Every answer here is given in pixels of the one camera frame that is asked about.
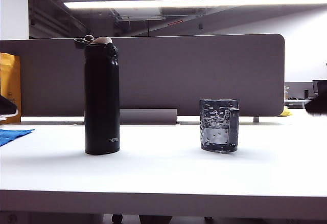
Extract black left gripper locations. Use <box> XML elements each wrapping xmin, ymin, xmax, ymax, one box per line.
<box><xmin>0</xmin><ymin>94</ymin><xmax>18</xmax><ymax>119</ymax></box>

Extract blue cloth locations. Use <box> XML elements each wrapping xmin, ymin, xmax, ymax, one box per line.
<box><xmin>0</xmin><ymin>128</ymin><xmax>35</xmax><ymax>147</ymax></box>

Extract long ceiling light strip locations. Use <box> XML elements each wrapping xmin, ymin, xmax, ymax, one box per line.
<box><xmin>62</xmin><ymin>0</ymin><xmax>327</xmax><ymax>10</ymax></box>

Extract yellow soft object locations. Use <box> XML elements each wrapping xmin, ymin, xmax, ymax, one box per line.
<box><xmin>278</xmin><ymin>106</ymin><xmax>294</xmax><ymax>117</ymax></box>

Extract textured glass mug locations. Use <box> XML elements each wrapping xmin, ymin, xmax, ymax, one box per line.
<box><xmin>199</xmin><ymin>99</ymin><xmax>240</xmax><ymax>154</ymax></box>

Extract yellow paper bag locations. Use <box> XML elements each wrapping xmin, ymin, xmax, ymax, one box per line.
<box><xmin>0</xmin><ymin>52</ymin><xmax>22</xmax><ymax>125</ymax></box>

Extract grey desk divider panel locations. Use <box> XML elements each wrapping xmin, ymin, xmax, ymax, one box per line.
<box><xmin>0</xmin><ymin>33</ymin><xmax>286</xmax><ymax>118</ymax></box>

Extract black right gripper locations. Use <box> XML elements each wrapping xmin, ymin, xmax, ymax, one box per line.
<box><xmin>305</xmin><ymin>90</ymin><xmax>327</xmax><ymax>118</ymax></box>

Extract black thermos flask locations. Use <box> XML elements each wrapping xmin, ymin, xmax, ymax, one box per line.
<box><xmin>74</xmin><ymin>34</ymin><xmax>121</xmax><ymax>155</ymax></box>

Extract grey cable tray box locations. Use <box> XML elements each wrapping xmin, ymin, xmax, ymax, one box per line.
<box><xmin>119</xmin><ymin>108</ymin><xmax>178</xmax><ymax>126</ymax></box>

